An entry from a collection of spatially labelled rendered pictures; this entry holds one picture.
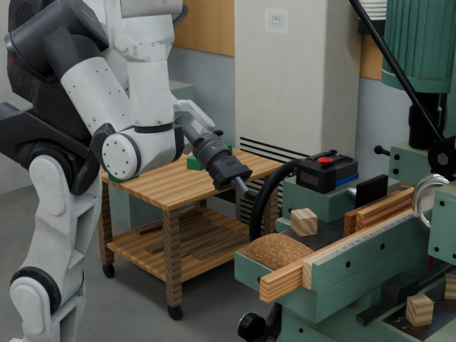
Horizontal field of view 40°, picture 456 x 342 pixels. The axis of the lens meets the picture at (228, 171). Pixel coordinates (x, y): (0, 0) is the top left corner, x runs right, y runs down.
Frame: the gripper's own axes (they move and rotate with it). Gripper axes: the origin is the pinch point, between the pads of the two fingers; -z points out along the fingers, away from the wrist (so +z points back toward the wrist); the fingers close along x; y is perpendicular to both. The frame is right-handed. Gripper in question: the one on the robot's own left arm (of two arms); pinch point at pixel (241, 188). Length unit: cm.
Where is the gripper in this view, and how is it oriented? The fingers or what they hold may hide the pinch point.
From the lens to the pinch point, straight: 171.9
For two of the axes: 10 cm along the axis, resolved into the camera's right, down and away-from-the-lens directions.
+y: 3.2, -6.8, -6.6
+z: -5.8, -6.9, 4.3
